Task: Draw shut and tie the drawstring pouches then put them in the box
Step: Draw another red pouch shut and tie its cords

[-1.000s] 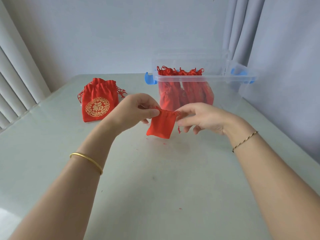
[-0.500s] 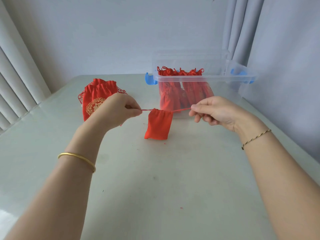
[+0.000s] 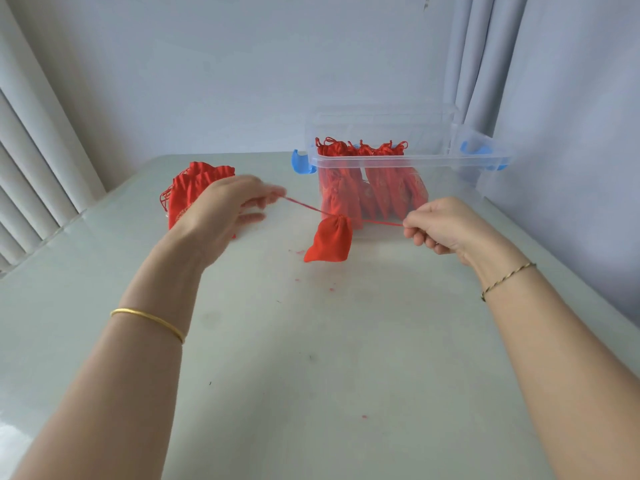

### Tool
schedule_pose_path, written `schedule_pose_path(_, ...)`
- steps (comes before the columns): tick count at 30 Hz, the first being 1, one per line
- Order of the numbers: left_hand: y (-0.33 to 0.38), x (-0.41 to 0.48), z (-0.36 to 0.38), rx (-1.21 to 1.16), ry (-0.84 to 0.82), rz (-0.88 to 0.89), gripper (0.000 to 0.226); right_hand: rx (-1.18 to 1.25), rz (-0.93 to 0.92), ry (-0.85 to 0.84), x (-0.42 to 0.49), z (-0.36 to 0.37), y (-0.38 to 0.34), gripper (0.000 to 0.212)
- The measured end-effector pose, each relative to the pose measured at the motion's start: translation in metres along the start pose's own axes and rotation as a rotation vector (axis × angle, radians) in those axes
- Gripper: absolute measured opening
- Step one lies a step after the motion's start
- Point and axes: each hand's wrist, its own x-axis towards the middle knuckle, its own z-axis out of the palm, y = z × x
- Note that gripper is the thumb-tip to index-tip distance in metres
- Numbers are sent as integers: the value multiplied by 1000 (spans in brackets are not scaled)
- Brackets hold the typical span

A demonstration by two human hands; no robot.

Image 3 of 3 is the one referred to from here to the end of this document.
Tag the gold bangle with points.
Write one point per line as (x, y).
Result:
(145, 315)

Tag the person's right forearm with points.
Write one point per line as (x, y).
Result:
(575, 374)

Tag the person's right hand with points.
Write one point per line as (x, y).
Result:
(460, 227)

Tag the clear plastic storage box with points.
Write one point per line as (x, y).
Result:
(460, 162)

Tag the grey curtain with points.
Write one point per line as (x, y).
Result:
(575, 69)

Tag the white vertical blinds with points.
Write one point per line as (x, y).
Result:
(40, 134)

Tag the red pouches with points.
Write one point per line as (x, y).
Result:
(390, 189)

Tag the person's left hand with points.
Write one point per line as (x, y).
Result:
(220, 214)

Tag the person's left forearm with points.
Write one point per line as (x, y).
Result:
(110, 404)

